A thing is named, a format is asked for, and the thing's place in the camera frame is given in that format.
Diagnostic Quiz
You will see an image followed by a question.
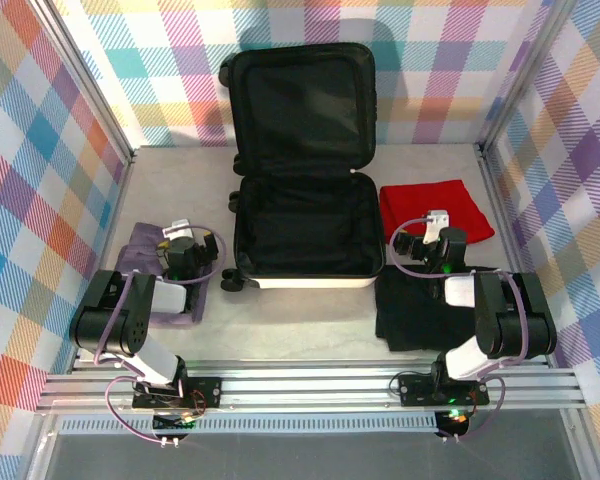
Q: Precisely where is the purple garment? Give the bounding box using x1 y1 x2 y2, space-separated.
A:
115 222 216 330

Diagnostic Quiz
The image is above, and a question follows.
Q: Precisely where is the red cloth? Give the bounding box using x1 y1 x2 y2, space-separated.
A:
378 179 496 246

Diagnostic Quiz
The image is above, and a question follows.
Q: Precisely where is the black garment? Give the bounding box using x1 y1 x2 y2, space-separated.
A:
374 264 486 354

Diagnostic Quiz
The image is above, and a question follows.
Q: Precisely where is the white hard-shell suitcase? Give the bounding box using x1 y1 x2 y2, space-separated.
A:
219 42 387 294

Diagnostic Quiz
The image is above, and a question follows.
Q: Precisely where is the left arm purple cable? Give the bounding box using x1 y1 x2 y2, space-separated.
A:
93 225 227 366

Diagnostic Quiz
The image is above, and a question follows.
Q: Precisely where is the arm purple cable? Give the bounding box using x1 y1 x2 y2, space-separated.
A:
93 225 227 366
388 219 529 374

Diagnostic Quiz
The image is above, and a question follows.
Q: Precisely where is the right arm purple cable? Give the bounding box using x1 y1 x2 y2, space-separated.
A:
388 219 529 374

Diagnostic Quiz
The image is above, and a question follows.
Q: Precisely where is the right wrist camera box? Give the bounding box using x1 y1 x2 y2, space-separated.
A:
423 209 452 246

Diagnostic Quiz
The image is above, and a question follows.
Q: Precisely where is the aluminium side rail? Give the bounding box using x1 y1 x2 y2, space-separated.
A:
24 147 139 480
477 144 600 480

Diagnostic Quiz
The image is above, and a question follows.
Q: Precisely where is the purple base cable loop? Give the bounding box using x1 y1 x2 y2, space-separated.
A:
104 375 181 445
459 375 506 444

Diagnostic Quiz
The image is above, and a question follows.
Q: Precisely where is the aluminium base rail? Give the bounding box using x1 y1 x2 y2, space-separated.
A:
34 358 589 416

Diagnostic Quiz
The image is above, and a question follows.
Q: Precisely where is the aluminium frame post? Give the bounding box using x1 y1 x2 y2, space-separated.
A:
27 0 137 166
477 0 576 156

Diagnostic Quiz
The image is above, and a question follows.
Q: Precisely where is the slotted grey cable duct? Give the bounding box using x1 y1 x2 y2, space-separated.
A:
54 417 444 435

